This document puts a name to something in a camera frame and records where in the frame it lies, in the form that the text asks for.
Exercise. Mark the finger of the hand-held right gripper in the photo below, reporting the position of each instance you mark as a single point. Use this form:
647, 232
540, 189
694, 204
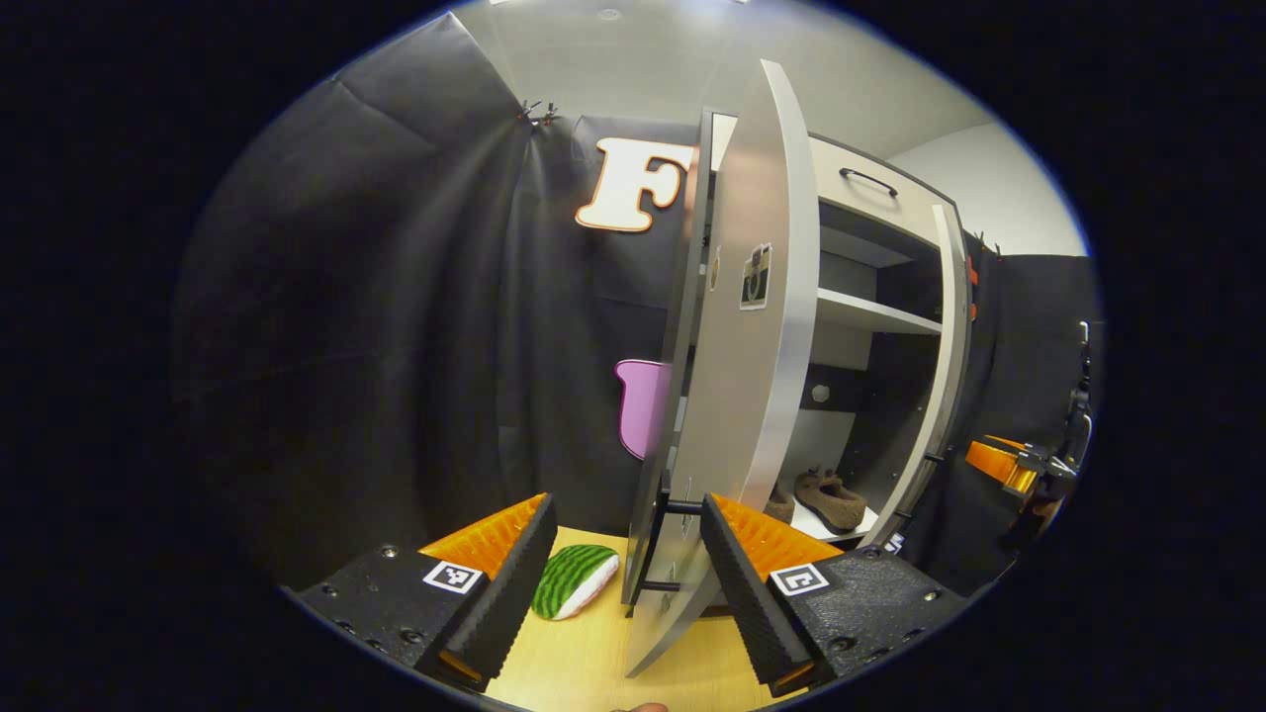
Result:
999, 463

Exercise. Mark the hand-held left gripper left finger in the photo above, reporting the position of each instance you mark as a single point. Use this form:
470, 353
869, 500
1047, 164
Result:
509, 593

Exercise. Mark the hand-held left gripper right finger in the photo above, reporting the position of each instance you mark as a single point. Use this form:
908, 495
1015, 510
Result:
757, 608

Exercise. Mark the white shoe cabinet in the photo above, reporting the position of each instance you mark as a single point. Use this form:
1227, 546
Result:
836, 445

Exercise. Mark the white cabinet shelf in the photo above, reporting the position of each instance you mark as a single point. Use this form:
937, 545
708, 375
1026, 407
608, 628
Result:
870, 311

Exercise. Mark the white cabinet drawer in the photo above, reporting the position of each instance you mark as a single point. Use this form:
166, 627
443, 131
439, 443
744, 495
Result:
870, 213

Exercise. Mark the watermelon slice toy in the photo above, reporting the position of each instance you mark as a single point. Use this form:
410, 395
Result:
569, 583

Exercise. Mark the black backdrop cloth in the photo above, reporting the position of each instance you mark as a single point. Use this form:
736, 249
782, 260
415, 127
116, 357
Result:
396, 326

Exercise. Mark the black metal clip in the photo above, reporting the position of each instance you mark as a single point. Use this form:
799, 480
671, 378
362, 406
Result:
550, 115
530, 111

